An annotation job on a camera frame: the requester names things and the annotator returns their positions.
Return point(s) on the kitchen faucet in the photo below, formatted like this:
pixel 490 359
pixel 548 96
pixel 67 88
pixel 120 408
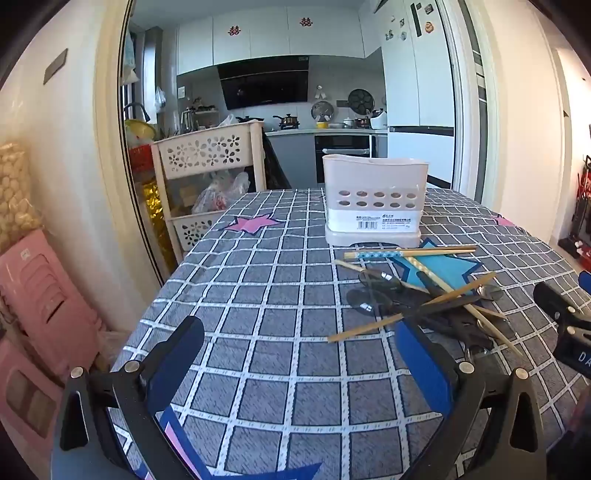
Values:
pixel 134 106

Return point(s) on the black built-in oven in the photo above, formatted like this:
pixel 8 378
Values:
pixel 341 143

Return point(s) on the steel cooking pot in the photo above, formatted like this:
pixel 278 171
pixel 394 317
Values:
pixel 355 123

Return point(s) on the white upper kitchen cabinets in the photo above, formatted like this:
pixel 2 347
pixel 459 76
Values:
pixel 268 37

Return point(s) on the hanging plastic bag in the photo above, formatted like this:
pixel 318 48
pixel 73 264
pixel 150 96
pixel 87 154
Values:
pixel 160 99

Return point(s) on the white plastic utensil holder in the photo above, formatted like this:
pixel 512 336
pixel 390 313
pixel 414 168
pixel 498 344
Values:
pixel 374 221

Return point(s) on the yellow-green plastic basin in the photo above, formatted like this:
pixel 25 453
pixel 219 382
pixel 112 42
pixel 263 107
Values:
pixel 138 129

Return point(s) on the black range hood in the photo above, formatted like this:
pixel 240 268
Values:
pixel 263 85

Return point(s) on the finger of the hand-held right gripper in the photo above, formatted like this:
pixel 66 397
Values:
pixel 558 304
pixel 585 279

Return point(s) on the group of fridge magnets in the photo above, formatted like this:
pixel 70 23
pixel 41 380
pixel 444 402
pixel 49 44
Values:
pixel 427 26

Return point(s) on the mesh bag of garlic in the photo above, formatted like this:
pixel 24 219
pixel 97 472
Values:
pixel 16 194

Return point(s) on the gold foil wrap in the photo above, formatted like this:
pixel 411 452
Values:
pixel 154 221

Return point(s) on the clear plastic bag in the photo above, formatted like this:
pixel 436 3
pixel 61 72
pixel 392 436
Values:
pixel 217 198

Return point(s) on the brass cooking pot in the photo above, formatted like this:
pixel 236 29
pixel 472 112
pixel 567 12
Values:
pixel 288 121

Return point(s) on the red plastic basket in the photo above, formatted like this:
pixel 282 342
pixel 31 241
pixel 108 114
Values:
pixel 141 161

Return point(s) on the pile of shoes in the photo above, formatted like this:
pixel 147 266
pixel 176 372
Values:
pixel 577 249

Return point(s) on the beige plastic storage trolley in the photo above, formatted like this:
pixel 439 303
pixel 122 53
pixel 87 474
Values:
pixel 203 154

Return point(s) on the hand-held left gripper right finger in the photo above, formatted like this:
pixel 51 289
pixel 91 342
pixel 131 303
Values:
pixel 425 369

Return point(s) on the hanging red and dark clothes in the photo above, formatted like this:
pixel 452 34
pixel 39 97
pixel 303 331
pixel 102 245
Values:
pixel 585 189

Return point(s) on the round black pan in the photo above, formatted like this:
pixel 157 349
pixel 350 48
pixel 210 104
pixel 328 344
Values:
pixel 360 100

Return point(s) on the white refrigerator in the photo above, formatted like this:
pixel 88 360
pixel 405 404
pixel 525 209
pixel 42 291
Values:
pixel 415 92

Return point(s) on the grey checked tablecloth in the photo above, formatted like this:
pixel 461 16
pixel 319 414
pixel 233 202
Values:
pixel 277 323

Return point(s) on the sliding door frame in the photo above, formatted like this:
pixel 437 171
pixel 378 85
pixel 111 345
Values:
pixel 461 115

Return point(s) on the pink plastic stool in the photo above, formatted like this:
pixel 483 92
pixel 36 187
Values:
pixel 41 295
pixel 23 401

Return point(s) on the black wok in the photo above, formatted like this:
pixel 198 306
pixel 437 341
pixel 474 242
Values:
pixel 249 119

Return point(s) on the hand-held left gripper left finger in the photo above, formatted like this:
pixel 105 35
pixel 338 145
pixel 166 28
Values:
pixel 175 364

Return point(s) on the grey kitchen counter cabinet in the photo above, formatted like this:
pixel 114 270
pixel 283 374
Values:
pixel 295 157

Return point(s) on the white plastic bag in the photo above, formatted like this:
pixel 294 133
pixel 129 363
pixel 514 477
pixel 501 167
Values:
pixel 227 122

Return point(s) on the grey wall plate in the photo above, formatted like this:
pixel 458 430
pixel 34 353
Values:
pixel 55 66

